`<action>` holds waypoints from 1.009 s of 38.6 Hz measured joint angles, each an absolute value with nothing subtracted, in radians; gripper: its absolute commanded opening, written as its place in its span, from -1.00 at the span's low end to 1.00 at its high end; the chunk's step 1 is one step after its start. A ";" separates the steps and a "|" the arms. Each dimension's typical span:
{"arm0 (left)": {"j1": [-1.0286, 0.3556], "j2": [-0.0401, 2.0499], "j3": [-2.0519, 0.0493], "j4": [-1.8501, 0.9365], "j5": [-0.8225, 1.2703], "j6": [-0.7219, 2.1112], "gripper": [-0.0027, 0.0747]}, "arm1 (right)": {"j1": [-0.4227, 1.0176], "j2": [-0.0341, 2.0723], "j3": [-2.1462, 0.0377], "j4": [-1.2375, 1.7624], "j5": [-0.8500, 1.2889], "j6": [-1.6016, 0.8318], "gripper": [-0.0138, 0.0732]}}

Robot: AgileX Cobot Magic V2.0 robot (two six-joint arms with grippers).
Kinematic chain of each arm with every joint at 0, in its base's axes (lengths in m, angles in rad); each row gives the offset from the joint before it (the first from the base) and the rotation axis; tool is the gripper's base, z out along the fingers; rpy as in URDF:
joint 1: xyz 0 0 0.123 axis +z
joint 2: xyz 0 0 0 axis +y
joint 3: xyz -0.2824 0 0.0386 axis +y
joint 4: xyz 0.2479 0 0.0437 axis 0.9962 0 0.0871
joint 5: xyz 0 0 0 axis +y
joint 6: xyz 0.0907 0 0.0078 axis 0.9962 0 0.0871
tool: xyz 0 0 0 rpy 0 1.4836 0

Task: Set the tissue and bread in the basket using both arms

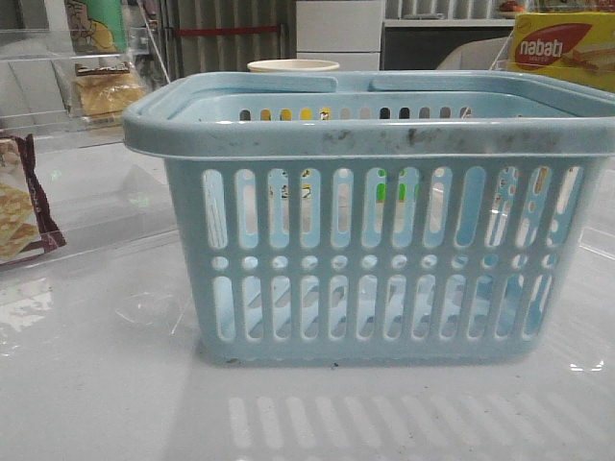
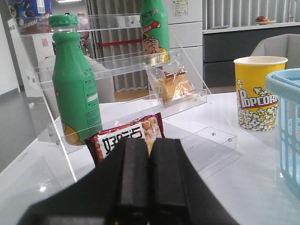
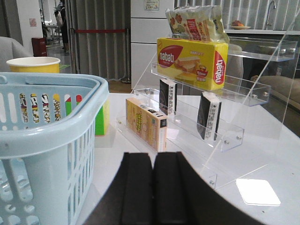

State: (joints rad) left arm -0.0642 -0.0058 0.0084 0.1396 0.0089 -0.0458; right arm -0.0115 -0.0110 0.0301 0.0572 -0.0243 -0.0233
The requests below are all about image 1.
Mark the brown wafer snack packet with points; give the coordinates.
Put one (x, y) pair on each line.
(27, 227)

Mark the packaged bread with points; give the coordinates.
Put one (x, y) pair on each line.
(107, 89)

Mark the white cabinet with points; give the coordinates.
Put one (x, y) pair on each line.
(347, 32)

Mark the green cartoon print box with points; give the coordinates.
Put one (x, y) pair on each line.
(96, 26)

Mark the cream paper cup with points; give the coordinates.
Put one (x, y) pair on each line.
(292, 65)

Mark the yellow nabati wafer box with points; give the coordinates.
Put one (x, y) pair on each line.
(576, 47)

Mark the clear acrylic display shelf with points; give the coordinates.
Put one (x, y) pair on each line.
(38, 94)

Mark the light blue plastic basket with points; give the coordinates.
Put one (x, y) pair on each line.
(375, 216)

